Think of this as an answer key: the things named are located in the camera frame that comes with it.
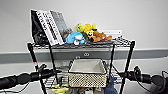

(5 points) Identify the pale basket with dark spots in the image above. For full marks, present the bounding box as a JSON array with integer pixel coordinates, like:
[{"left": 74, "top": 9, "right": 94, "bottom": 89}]
[{"left": 67, "top": 58, "right": 110, "bottom": 89}]

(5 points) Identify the blue plush toy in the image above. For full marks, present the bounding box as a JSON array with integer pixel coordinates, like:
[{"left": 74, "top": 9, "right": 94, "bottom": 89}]
[{"left": 65, "top": 31, "right": 88, "bottom": 46}]

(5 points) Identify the orange plush toy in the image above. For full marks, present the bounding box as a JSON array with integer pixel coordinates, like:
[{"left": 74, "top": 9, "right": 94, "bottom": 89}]
[{"left": 87, "top": 30, "right": 113, "bottom": 43}]

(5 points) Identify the white book with print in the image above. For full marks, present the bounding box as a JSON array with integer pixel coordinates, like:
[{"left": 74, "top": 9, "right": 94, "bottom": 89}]
[{"left": 35, "top": 9, "right": 65, "bottom": 47}]

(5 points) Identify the grey book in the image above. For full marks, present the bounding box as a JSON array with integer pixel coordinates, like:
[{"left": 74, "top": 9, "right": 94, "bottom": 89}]
[{"left": 49, "top": 10, "right": 73, "bottom": 42}]

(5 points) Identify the long grey wall band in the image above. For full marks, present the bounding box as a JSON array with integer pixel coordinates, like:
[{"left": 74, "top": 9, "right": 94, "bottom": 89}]
[{"left": 0, "top": 48, "right": 168, "bottom": 64}]

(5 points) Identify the black wire shelf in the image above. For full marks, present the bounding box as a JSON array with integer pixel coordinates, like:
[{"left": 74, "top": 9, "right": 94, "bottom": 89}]
[{"left": 26, "top": 36, "right": 137, "bottom": 94}]

